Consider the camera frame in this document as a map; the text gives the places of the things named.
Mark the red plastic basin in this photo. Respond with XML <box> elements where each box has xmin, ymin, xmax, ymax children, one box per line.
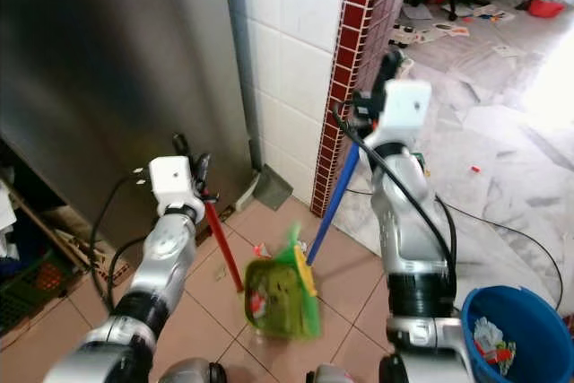
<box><xmin>526</xmin><ymin>0</ymin><xmax>567</xmax><ymax>19</ymax></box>

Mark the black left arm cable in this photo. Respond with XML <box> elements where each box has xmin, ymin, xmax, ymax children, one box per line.
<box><xmin>88</xmin><ymin>171</ymin><xmax>155</xmax><ymax>314</ymax></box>

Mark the green plastic crate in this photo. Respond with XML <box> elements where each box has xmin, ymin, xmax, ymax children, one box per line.
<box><xmin>0</xmin><ymin>248</ymin><xmax>57</xmax><ymax>334</ymax></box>

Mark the green dustpan with red handle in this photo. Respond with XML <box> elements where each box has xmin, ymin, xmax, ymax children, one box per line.
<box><xmin>203</xmin><ymin>202</ymin><xmax>323</xmax><ymax>342</ymax></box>

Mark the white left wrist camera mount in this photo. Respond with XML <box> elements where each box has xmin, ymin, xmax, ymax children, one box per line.
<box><xmin>149</xmin><ymin>155</ymin><xmax>205</xmax><ymax>215</ymax></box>

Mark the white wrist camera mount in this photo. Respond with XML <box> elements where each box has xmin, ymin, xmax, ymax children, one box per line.
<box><xmin>378</xmin><ymin>79</ymin><xmax>432</xmax><ymax>147</ymax></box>
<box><xmin>149</xmin><ymin>155</ymin><xmax>205</xmax><ymax>215</ymax></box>

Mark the rubbish in bucket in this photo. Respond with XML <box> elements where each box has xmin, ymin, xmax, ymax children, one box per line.
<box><xmin>472</xmin><ymin>317</ymin><xmax>518</xmax><ymax>377</ymax></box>

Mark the blue plastic bucket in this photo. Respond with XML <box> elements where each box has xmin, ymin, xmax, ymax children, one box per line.
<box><xmin>461</xmin><ymin>285</ymin><xmax>574</xmax><ymax>383</ymax></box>

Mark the wooden shelf frame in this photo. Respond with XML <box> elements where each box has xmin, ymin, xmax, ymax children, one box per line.
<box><xmin>0</xmin><ymin>163</ymin><xmax>82</xmax><ymax>263</ymax></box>

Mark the stainless steel fridge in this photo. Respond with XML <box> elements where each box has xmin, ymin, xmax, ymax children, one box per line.
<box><xmin>0</xmin><ymin>0</ymin><xmax>257</xmax><ymax>249</ymax></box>

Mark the blue broom handle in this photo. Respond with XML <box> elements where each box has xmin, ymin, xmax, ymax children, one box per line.
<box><xmin>307</xmin><ymin>143</ymin><xmax>362</xmax><ymax>266</ymax></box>

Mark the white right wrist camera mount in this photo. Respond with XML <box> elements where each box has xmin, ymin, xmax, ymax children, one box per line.
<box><xmin>378</xmin><ymin>79</ymin><xmax>432</xmax><ymax>147</ymax></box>

